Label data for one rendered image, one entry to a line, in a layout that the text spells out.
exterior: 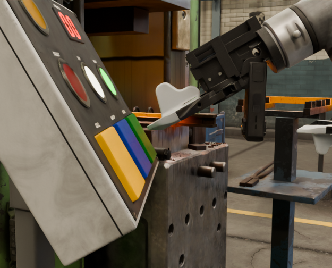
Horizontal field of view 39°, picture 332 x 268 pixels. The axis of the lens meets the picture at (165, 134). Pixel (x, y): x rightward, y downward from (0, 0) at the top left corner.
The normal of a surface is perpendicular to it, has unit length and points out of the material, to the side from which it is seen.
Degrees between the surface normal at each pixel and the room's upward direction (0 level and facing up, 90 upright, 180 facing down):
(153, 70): 90
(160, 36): 90
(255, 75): 90
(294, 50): 114
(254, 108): 90
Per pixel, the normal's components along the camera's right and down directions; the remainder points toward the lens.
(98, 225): -0.04, 0.11
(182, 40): 0.89, 0.06
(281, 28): -0.26, -0.27
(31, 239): -0.47, 0.10
